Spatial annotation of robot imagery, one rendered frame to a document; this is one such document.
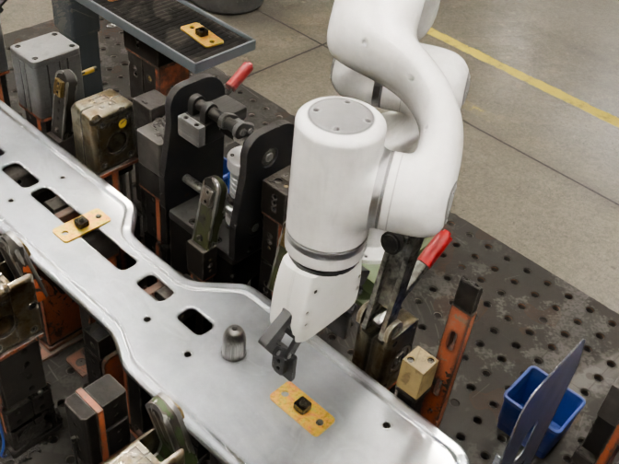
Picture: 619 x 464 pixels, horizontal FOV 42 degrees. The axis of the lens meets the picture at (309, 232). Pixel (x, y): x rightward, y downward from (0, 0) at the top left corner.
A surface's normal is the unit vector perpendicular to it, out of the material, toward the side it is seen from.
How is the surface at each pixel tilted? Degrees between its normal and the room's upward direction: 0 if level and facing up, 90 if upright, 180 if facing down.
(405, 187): 44
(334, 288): 91
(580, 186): 0
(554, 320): 0
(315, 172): 90
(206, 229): 78
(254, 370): 0
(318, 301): 90
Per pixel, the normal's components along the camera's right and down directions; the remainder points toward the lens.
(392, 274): -0.66, 0.31
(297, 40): 0.09, -0.75
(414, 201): -0.11, 0.17
